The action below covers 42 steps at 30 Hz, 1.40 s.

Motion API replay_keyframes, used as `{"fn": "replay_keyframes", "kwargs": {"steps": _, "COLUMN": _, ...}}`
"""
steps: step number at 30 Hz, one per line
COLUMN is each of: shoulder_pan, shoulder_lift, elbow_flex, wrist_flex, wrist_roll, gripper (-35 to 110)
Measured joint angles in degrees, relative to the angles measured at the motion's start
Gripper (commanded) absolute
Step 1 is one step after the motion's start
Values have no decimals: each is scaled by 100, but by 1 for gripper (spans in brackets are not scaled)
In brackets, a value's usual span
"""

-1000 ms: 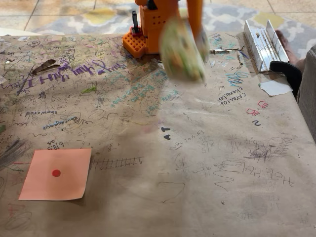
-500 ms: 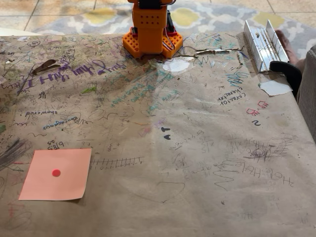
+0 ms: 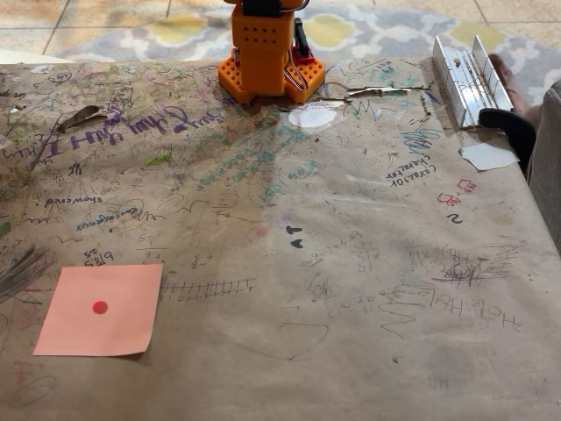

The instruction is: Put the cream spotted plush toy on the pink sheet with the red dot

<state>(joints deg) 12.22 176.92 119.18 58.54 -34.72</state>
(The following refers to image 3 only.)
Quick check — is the white sheet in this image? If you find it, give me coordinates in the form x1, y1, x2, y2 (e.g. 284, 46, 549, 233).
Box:
0, 48, 79, 66

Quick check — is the black red table clamp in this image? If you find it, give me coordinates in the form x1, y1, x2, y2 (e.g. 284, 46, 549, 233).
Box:
292, 17, 316, 66

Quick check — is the pinkish brown foot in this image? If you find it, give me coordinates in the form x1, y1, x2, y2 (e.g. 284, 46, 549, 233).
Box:
488, 52, 545, 129

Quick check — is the pink sticky note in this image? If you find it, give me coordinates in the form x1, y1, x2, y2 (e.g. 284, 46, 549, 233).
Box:
32, 263, 164, 358

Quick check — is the red white servo cable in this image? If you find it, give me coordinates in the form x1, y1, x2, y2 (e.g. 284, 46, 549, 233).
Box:
282, 41, 309, 92

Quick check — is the grey sofa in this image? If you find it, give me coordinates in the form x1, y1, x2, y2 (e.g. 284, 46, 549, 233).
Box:
525, 78, 561, 255

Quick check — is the grey yellow patterned rug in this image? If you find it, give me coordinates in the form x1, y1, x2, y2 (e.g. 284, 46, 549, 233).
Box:
56, 3, 561, 103

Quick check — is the scribbled brown paper cover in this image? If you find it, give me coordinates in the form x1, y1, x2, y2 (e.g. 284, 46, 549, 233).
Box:
0, 56, 561, 421

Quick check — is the aluminium rail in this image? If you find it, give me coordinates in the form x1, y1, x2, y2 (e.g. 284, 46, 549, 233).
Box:
432, 34, 515, 130

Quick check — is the black clamp handle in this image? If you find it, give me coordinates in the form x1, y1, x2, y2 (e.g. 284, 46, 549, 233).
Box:
478, 108, 538, 175

